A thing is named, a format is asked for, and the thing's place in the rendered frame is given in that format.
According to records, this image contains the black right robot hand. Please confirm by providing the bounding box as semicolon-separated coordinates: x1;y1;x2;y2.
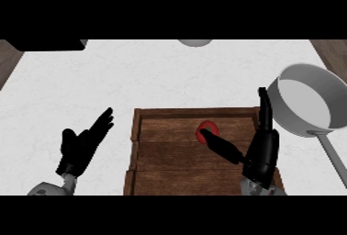
198;86;281;190

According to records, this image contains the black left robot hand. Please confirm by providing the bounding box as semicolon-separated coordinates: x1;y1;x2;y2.
55;106;115;179

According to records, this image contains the red tomato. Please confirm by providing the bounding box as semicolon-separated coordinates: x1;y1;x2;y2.
194;119;222;145

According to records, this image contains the brown wooden tray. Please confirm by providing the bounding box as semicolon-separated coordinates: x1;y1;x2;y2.
123;106;288;196

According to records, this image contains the black appliance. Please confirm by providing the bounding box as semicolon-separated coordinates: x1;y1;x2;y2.
3;39;90;52

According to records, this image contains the grey round bowl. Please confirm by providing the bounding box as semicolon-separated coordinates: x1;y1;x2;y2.
176;39;214;48

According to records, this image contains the grey pot with long handle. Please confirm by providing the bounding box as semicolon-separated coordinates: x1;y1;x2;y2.
266;62;347;190

